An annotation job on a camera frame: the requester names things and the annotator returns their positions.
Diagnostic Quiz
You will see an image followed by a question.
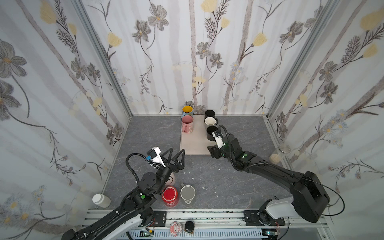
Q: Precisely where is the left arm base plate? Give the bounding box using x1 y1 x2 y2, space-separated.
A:
144 211 167 228

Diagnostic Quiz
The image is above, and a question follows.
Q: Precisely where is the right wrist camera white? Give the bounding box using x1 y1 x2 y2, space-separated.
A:
212 130 224 149

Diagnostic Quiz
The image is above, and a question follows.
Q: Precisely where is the blue mug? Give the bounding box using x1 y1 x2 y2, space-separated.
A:
182 106 194 117

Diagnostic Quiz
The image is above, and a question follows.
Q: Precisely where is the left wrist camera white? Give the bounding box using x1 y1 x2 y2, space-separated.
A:
146 147 166 168

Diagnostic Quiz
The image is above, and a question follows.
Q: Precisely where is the grey mug white inside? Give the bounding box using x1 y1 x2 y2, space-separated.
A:
205 117 219 128

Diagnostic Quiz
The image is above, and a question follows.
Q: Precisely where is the red mug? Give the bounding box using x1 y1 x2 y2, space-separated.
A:
162 187 179 208

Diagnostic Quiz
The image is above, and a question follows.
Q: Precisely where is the black and white mug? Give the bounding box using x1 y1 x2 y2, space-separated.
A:
206 126 218 142

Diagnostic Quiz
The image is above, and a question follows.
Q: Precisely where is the pink glass mug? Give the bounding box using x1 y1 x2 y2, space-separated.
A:
182 115 194 134

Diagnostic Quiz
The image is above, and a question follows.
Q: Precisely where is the beige round sponge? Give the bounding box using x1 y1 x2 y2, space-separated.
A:
269 154 282 165

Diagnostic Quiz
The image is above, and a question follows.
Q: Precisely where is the pink figurine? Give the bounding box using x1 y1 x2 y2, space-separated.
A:
170 222 183 237

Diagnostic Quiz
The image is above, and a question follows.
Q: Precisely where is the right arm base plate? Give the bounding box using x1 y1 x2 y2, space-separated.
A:
243 210 286 227

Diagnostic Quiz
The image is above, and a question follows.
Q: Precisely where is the pale pink mug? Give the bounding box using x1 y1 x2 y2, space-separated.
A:
166 172 176 187

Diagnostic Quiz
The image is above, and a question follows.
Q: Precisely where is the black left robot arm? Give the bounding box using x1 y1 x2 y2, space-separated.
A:
62 148 185 240

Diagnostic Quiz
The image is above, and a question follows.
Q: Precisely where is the grey mug white rim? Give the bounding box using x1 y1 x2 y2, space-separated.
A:
180 184 196 206

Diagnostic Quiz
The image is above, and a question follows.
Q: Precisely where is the beige rectangular tray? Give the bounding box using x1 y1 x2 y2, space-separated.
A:
180 115 216 155

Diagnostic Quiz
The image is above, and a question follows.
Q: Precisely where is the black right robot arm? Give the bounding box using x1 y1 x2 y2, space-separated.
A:
208 125 330 226

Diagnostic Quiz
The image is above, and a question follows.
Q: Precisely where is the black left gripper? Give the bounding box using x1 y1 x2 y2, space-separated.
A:
152 148 183 196

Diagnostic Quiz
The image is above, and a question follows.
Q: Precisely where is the black round knob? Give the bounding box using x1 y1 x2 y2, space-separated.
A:
184 221 195 234

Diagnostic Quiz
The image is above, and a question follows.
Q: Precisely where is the aluminium rail frame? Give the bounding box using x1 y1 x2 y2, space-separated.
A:
80 208 331 240

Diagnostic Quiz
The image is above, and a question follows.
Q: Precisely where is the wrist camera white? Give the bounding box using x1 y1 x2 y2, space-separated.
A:
146 147 166 168
212 130 224 149

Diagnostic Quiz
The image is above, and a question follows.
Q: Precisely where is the white plastic bottle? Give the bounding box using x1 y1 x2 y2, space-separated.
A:
92 194 111 209

